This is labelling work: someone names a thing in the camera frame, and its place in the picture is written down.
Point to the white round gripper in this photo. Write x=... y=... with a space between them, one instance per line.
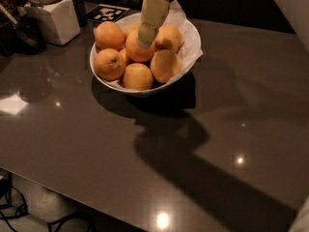
x=154 y=16

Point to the small hidden middle orange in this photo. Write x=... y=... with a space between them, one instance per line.
x=124 y=54

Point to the white bowl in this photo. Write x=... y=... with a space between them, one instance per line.
x=145 y=92

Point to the black white marker tag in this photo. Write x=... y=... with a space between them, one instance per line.
x=102 y=12

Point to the white paper liner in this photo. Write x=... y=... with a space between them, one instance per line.
x=190 y=45

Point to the dark cup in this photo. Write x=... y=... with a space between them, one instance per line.
x=80 y=12

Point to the white square jar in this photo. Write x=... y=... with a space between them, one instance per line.
x=57 y=19

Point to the dark kettle appliance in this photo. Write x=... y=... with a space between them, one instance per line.
x=27 y=35

